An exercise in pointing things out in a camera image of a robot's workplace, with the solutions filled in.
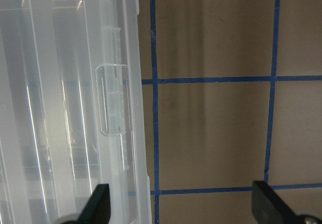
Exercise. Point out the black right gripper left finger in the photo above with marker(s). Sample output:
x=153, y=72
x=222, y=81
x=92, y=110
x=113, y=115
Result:
x=98, y=207

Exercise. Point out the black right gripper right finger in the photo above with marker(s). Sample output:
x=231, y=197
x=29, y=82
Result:
x=268, y=207

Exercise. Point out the clear plastic box lid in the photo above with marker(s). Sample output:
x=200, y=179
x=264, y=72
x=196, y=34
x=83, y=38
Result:
x=71, y=111

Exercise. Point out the blue tape vertical strip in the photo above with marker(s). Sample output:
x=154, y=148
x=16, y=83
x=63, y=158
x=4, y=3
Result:
x=272, y=89
x=155, y=109

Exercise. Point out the blue tape horizontal strip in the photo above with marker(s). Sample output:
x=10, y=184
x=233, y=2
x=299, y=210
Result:
x=232, y=79

